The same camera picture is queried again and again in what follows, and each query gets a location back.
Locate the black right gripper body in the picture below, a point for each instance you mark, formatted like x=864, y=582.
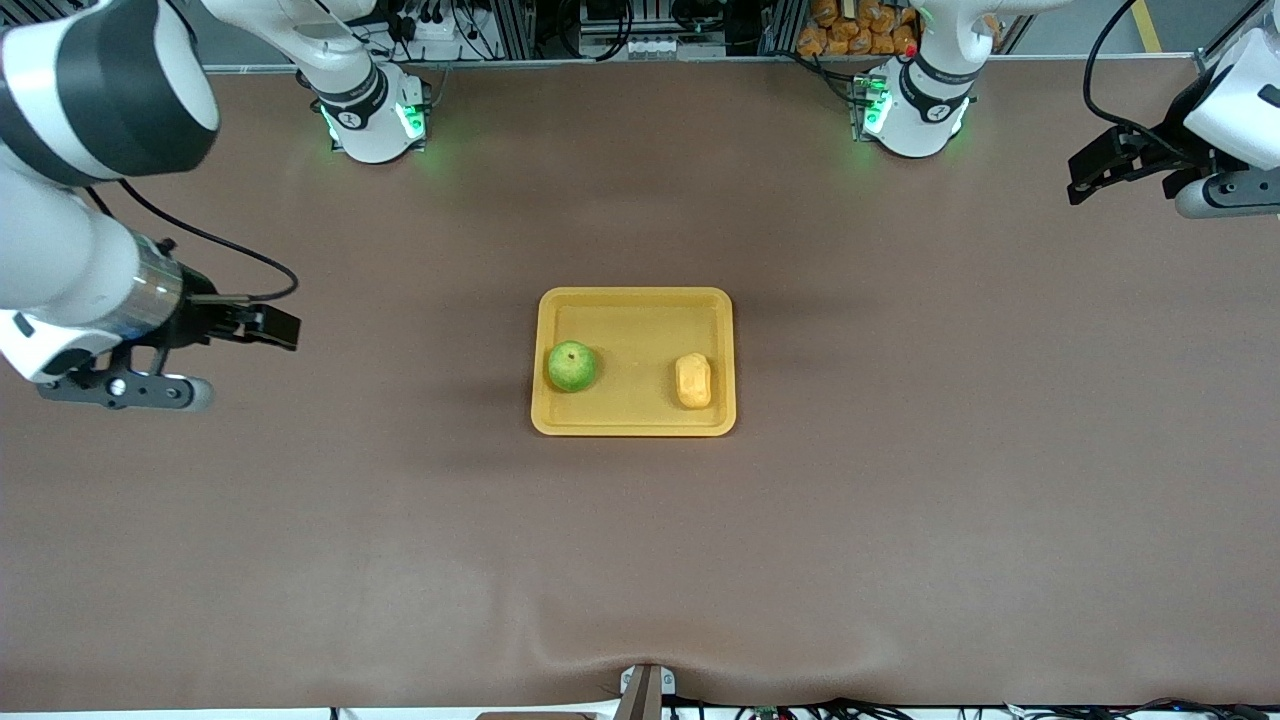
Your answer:
x=198, y=322

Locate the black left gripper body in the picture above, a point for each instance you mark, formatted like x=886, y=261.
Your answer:
x=1168, y=147

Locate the green apple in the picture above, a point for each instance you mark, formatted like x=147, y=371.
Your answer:
x=572, y=366

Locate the yellow potato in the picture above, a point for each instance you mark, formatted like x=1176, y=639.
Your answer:
x=693, y=381

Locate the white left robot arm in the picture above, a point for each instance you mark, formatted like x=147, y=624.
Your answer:
x=925, y=110

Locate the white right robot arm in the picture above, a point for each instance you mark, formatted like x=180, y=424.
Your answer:
x=70, y=250

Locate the yellow plastic tray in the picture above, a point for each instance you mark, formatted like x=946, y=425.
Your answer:
x=634, y=410

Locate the bag of orange bread rolls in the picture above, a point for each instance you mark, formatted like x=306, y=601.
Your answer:
x=855, y=30

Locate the white power strip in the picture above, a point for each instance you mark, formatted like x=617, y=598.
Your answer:
x=435, y=40

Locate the table cover mat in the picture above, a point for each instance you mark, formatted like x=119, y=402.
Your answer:
x=640, y=560

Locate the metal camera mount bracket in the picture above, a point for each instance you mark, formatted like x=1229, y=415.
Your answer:
x=647, y=692

